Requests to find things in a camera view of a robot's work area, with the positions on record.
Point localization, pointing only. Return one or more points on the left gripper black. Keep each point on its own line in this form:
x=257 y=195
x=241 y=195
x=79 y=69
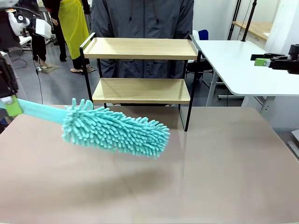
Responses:
x=7 y=77

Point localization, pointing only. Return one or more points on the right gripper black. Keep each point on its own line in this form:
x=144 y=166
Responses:
x=294 y=63

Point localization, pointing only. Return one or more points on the teal chenille duster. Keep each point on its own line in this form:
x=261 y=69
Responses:
x=112 y=130

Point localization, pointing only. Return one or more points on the person's right hand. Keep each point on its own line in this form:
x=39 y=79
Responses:
x=115 y=104

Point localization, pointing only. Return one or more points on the wooden top desk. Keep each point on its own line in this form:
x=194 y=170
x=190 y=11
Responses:
x=254 y=28

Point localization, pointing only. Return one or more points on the large white table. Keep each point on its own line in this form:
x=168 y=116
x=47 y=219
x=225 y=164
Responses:
x=233 y=65

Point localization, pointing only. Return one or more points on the black stand pole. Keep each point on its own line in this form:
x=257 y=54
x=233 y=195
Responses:
x=248 y=21

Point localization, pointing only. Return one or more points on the grey green floor mat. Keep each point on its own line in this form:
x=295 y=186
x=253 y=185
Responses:
x=50 y=68

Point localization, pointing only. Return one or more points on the black tripod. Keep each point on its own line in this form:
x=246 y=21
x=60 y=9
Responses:
x=234 y=21

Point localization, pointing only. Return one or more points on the person in dark clothes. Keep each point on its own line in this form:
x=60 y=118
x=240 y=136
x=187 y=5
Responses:
x=38 y=46

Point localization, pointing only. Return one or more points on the black chair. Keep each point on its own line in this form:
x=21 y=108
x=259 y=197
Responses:
x=201 y=67

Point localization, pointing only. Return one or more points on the blue chair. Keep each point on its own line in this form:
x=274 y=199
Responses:
x=203 y=35

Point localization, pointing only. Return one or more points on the person in yellow apron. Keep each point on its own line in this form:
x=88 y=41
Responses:
x=72 y=23

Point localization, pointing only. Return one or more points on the person in grey jacket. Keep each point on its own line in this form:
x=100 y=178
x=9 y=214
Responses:
x=142 y=18

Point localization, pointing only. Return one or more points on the two-tier wooden shelf black frame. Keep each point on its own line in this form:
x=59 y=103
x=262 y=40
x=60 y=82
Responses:
x=140 y=91

